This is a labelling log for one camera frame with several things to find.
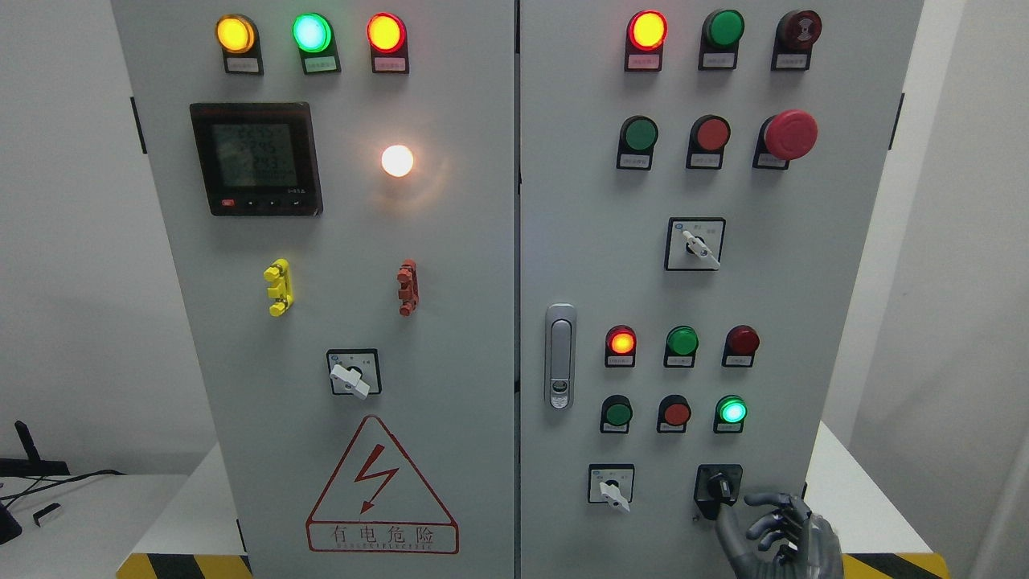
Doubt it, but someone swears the red push button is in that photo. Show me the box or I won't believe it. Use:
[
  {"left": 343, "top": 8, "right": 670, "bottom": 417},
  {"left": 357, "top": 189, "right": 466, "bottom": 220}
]
[
  {"left": 655, "top": 393, "right": 691, "bottom": 433},
  {"left": 685, "top": 114, "right": 732, "bottom": 170}
]

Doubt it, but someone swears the red push button upper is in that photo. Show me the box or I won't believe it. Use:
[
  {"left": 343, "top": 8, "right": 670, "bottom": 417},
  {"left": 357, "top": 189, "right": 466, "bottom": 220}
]
[{"left": 685, "top": 114, "right": 732, "bottom": 170}]

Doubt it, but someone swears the yellow terminal connector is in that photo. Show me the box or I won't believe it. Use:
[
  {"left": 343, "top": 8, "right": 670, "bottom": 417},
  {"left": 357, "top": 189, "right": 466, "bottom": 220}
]
[{"left": 262, "top": 259, "right": 294, "bottom": 318}]

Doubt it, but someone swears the black monitor corner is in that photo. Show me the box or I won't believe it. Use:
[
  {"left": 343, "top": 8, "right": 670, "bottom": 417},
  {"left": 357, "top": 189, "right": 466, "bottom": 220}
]
[{"left": 0, "top": 503, "right": 23, "bottom": 545}]

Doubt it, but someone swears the red indicator middle right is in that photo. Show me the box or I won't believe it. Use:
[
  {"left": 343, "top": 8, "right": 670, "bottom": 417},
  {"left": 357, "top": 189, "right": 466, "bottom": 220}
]
[{"left": 723, "top": 325, "right": 760, "bottom": 368}]

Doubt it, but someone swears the black rotary knob switch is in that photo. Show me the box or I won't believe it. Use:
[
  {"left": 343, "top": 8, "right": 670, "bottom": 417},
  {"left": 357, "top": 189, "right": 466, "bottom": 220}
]
[{"left": 694, "top": 464, "right": 744, "bottom": 520}]

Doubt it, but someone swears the silver door latch handle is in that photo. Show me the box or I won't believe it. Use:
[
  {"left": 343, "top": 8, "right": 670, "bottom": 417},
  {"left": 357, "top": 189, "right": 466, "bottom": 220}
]
[{"left": 543, "top": 303, "right": 577, "bottom": 410}]

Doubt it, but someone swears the yellow indicator light top left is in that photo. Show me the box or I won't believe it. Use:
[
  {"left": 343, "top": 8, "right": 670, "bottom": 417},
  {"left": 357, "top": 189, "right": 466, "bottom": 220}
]
[{"left": 215, "top": 14, "right": 264, "bottom": 76}]

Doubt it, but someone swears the black antenna device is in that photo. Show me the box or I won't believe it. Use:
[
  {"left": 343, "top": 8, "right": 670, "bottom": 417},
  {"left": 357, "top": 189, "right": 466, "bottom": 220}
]
[{"left": 0, "top": 421, "right": 70, "bottom": 477}]

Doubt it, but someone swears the red lit indicator middle left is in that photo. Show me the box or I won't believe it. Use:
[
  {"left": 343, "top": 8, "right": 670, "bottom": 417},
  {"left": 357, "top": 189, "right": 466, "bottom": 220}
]
[{"left": 604, "top": 325, "right": 637, "bottom": 368}]

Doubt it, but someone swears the green push button upper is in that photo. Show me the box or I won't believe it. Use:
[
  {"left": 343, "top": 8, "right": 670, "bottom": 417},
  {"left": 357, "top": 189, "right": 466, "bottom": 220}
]
[{"left": 615, "top": 115, "right": 658, "bottom": 170}]

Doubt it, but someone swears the small black white adapter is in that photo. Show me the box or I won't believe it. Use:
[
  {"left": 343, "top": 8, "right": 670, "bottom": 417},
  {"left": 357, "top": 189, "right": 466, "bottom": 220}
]
[{"left": 32, "top": 503, "right": 63, "bottom": 528}]

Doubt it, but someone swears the green push button lower right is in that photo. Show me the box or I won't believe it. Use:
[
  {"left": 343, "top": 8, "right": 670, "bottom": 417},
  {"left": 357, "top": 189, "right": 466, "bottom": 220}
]
[{"left": 712, "top": 393, "right": 748, "bottom": 435}]

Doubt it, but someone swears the red electrical hazard sticker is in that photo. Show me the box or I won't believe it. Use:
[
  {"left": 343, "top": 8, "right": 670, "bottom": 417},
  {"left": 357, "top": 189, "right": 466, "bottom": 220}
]
[{"left": 305, "top": 415, "right": 460, "bottom": 556}]

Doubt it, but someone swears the white selector switch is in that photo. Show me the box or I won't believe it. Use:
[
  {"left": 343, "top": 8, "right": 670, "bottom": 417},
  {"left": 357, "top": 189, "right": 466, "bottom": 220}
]
[
  {"left": 664, "top": 217, "right": 725, "bottom": 272},
  {"left": 588, "top": 464, "right": 635, "bottom": 513}
]

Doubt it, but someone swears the green indicator top right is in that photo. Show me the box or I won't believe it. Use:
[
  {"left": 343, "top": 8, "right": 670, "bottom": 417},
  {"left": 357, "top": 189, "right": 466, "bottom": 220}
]
[{"left": 698, "top": 10, "right": 745, "bottom": 71}]

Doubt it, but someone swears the red lit indicator top right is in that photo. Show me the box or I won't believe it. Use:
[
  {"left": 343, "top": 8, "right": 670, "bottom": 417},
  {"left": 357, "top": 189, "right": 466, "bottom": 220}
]
[{"left": 624, "top": 10, "right": 668, "bottom": 72}]

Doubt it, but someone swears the green push button lower left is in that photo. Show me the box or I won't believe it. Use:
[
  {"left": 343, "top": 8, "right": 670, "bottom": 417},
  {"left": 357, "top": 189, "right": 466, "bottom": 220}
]
[{"left": 599, "top": 395, "right": 633, "bottom": 435}]

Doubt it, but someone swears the red emergency stop mushroom button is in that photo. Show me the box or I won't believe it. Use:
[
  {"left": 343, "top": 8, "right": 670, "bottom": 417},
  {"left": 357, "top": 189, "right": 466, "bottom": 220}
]
[{"left": 751, "top": 109, "right": 819, "bottom": 170}]

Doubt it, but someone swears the red push button lower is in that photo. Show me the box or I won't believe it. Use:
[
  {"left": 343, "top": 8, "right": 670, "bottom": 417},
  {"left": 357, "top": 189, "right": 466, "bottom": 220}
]
[{"left": 655, "top": 393, "right": 691, "bottom": 433}]

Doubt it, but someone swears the dark red buzzer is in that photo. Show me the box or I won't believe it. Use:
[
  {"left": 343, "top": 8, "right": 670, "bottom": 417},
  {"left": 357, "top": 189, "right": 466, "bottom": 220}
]
[{"left": 769, "top": 10, "right": 823, "bottom": 71}]

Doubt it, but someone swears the black cable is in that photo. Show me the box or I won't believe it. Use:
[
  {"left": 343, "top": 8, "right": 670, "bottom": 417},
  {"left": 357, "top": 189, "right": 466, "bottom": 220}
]
[{"left": 0, "top": 469, "right": 126, "bottom": 506}]

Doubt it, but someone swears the white selector switch upper right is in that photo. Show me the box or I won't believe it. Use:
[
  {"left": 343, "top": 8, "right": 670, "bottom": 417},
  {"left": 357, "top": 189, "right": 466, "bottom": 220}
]
[{"left": 664, "top": 217, "right": 725, "bottom": 272}]

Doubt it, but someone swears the white selector switch lower right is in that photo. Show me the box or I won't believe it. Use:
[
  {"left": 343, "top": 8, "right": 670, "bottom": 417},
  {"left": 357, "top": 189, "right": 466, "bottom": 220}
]
[{"left": 588, "top": 464, "right": 635, "bottom": 513}]

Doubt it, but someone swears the green lit indicator light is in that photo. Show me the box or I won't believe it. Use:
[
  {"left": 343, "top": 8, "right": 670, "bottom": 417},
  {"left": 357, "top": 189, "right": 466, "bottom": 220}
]
[{"left": 291, "top": 12, "right": 342, "bottom": 76}]

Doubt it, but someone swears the green indicator middle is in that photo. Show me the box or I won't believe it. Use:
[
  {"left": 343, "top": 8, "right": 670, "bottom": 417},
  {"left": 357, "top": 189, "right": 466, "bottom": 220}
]
[{"left": 664, "top": 325, "right": 699, "bottom": 368}]

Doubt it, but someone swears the black digital power meter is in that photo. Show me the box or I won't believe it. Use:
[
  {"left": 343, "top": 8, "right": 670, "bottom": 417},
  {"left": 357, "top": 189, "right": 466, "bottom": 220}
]
[{"left": 190, "top": 101, "right": 323, "bottom": 216}]

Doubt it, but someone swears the red terminal connector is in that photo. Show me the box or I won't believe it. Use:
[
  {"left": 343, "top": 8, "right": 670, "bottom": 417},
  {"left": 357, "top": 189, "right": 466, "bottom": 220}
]
[{"left": 396, "top": 259, "right": 420, "bottom": 318}]

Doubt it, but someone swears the grey electrical control cabinet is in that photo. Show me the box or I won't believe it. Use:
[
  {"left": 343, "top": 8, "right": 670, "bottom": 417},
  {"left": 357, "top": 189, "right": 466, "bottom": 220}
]
[{"left": 113, "top": 1, "right": 924, "bottom": 578}]

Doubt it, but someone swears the white glowing lamp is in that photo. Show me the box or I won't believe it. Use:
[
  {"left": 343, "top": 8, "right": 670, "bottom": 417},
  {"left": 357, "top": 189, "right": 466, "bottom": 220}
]
[{"left": 381, "top": 144, "right": 416, "bottom": 179}]

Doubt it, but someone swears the white selector switch left door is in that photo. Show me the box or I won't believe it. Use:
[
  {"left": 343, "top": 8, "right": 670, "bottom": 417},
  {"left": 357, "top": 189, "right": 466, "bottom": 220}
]
[{"left": 325, "top": 348, "right": 382, "bottom": 400}]

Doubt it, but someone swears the green push button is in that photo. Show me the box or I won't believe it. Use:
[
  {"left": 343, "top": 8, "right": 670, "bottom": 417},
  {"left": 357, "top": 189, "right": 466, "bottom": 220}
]
[
  {"left": 712, "top": 393, "right": 748, "bottom": 435},
  {"left": 615, "top": 115, "right": 658, "bottom": 170},
  {"left": 599, "top": 395, "right": 633, "bottom": 435}
]

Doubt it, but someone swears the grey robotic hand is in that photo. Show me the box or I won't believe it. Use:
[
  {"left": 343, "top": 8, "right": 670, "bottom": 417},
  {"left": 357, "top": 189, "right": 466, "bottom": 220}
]
[{"left": 715, "top": 492, "right": 845, "bottom": 578}]

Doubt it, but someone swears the red lit indicator light left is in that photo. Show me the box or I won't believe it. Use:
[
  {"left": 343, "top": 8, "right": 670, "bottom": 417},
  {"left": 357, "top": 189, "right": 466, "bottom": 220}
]
[{"left": 365, "top": 12, "right": 409, "bottom": 74}]

